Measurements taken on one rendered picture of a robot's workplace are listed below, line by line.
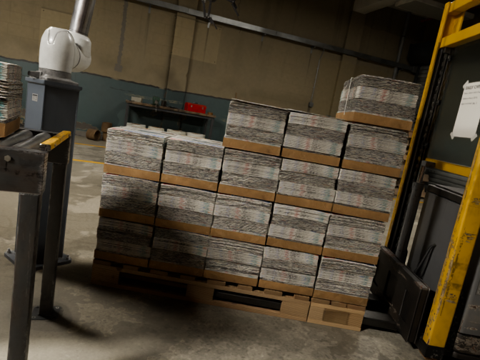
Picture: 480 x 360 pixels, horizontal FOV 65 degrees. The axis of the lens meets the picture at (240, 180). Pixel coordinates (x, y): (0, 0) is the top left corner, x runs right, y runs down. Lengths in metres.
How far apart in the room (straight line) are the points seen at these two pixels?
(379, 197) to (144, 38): 7.19
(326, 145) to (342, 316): 0.90
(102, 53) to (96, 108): 1.11
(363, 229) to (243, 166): 0.68
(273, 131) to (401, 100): 0.62
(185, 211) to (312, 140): 0.73
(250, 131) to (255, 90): 7.13
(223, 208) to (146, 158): 0.46
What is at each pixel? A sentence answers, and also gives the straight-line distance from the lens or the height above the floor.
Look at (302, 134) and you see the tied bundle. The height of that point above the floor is 0.96.
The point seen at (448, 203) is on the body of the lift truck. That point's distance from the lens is 2.40.
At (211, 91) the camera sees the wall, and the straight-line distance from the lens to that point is 8.70.
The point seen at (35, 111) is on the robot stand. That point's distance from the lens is 2.23.
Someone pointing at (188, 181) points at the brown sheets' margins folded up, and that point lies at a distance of 1.90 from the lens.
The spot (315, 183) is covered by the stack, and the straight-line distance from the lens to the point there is 1.92.
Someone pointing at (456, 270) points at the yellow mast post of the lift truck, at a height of 0.48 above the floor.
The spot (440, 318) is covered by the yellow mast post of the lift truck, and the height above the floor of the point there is 0.24.
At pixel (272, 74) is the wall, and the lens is 9.13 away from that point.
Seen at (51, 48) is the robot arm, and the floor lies 1.16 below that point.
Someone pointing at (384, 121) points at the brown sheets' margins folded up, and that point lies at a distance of 1.96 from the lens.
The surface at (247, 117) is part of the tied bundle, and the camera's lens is 1.86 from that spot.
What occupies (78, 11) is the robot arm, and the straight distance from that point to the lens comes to 2.44.
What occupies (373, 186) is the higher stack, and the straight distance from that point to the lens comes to 1.98.
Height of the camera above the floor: 1.00
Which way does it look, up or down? 10 degrees down
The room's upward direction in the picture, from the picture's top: 10 degrees clockwise
